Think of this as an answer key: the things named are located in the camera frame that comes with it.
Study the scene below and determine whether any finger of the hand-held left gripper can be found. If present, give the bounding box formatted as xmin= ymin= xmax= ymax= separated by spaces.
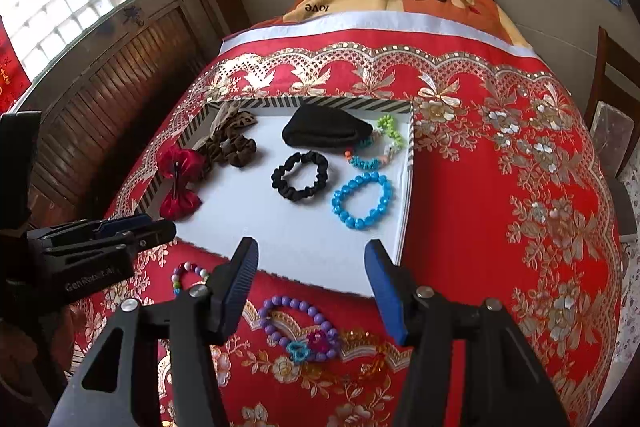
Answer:
xmin=50 ymin=214 xmax=153 ymax=240
xmin=45 ymin=220 xmax=177 ymax=258

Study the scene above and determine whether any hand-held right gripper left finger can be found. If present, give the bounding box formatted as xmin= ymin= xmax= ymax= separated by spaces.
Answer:
xmin=47 ymin=237 xmax=261 ymax=427

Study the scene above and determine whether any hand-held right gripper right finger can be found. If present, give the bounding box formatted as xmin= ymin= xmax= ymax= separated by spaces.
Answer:
xmin=364 ymin=239 xmax=571 ymax=427

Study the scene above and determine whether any purple bead bracelet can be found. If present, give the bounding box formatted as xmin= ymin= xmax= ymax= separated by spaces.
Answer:
xmin=257 ymin=296 xmax=343 ymax=363

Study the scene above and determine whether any white box with striped sides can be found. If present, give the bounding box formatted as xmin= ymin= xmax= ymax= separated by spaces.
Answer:
xmin=132 ymin=94 xmax=416 ymax=299

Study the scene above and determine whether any red bow hair clip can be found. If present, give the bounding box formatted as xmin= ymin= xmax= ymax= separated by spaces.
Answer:
xmin=157 ymin=146 xmax=206 ymax=220

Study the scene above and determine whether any black scrunchie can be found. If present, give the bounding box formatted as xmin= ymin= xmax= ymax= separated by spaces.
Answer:
xmin=271 ymin=151 xmax=330 ymax=202

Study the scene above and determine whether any brown leopard scrunchie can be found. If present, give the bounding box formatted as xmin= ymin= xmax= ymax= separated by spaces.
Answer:
xmin=197 ymin=109 xmax=258 ymax=168

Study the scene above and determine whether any wooden door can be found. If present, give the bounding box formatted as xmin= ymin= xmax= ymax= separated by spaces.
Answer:
xmin=15 ymin=0 xmax=221 ymax=212

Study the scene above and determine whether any red floral tablecloth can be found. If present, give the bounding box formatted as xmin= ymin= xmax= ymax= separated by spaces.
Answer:
xmin=75 ymin=19 xmax=623 ymax=427

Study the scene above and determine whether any black knit cloth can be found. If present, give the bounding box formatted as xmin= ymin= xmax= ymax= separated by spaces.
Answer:
xmin=281 ymin=104 xmax=373 ymax=150

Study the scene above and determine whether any red paper banner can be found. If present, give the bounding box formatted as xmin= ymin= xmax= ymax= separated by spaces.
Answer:
xmin=0 ymin=14 xmax=33 ymax=112

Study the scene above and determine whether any plastic wrapped seat cushion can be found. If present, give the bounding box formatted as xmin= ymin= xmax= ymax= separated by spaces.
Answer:
xmin=590 ymin=99 xmax=636 ymax=178

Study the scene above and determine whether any wooden chair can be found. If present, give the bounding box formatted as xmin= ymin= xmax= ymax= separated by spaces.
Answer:
xmin=585 ymin=26 xmax=640 ymax=178

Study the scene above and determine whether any multicolour bead bracelet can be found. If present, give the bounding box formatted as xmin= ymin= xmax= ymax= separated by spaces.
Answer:
xmin=170 ymin=261 xmax=211 ymax=298

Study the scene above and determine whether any blue bead bracelet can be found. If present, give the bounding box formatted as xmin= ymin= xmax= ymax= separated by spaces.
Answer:
xmin=331 ymin=172 xmax=393 ymax=230

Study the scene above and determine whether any teal orange bead bracelet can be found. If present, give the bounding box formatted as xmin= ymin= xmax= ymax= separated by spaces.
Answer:
xmin=345 ymin=138 xmax=402 ymax=171

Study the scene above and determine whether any green bead bracelet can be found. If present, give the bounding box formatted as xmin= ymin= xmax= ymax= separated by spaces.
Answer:
xmin=375 ymin=114 xmax=406 ymax=148

